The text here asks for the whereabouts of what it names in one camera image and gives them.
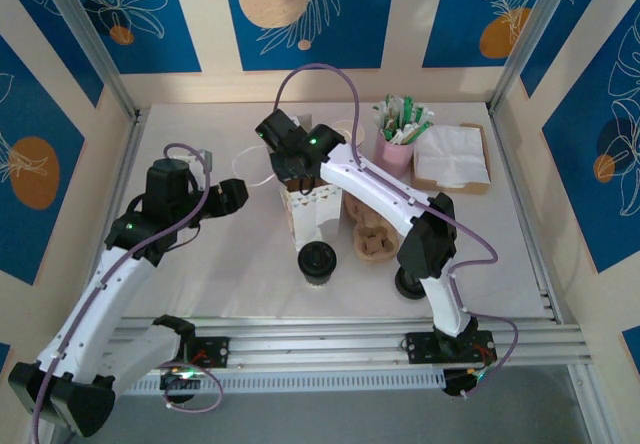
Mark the black base electronics unit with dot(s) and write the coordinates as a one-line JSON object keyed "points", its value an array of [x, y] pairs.
{"points": [[177, 389], [455, 384]]}

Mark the brown pulp cup carrier stack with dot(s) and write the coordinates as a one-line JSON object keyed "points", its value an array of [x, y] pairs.
{"points": [[375, 244]]}

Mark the pink holder cup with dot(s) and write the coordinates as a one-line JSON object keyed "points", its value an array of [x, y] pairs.
{"points": [[395, 156]]}

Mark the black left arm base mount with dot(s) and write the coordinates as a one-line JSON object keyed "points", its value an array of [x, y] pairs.
{"points": [[212, 351]]}

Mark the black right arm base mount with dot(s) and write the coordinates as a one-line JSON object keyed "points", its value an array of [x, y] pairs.
{"points": [[420, 346]]}

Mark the aluminium side rail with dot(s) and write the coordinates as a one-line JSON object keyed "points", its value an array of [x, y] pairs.
{"points": [[525, 224], [134, 139]]}

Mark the white napkin stack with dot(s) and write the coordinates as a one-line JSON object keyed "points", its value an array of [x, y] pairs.
{"points": [[450, 156]]}

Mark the green white sugar sachet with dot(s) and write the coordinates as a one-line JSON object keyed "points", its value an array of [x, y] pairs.
{"points": [[392, 109], [408, 108], [424, 116], [380, 114]]}

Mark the brown cardboard napkin tray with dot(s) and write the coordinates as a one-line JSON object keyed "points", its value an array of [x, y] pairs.
{"points": [[450, 188]]}

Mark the aluminium table edge rail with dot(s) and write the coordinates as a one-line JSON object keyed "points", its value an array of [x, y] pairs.
{"points": [[325, 344]]}

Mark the aluminium frame post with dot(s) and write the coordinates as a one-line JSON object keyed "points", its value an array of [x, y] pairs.
{"points": [[85, 34], [525, 34]]}

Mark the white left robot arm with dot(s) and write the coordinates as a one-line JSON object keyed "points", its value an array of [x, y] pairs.
{"points": [[100, 294]]}

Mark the beige paper cup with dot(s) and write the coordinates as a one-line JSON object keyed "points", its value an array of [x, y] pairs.
{"points": [[347, 131]]}

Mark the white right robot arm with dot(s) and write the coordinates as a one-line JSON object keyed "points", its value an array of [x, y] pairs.
{"points": [[380, 184]]}

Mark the white patterned paper gift bag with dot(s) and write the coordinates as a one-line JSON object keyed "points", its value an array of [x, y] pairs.
{"points": [[305, 224]]}

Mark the wooden stirrer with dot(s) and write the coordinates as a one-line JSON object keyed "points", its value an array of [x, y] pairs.
{"points": [[407, 134]]}

